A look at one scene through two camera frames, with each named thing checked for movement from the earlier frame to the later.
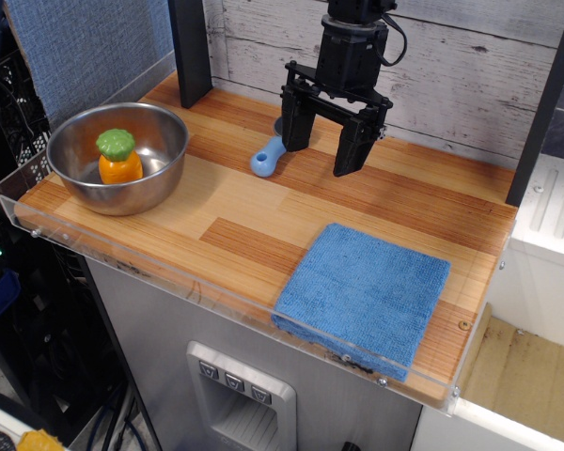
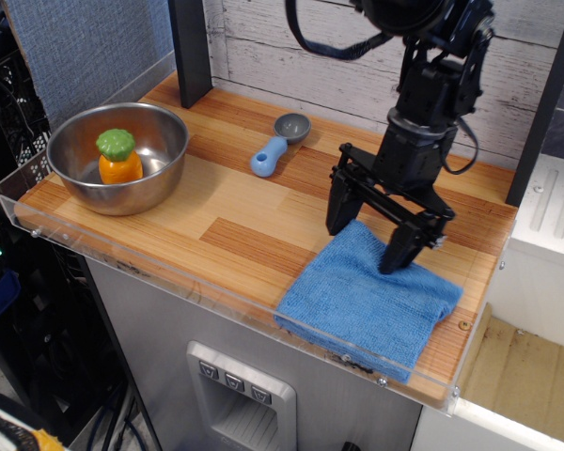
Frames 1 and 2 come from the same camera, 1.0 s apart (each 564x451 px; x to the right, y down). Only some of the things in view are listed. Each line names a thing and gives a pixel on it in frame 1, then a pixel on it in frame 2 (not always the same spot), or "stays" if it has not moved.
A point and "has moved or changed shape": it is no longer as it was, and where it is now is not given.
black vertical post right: x=539 y=132 stays
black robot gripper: x=346 y=80 -> x=401 y=177
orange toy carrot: x=119 y=163 stays
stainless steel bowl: x=161 y=138 stays
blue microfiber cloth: x=363 y=296 has moved or changed shape
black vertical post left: x=192 y=50 stays
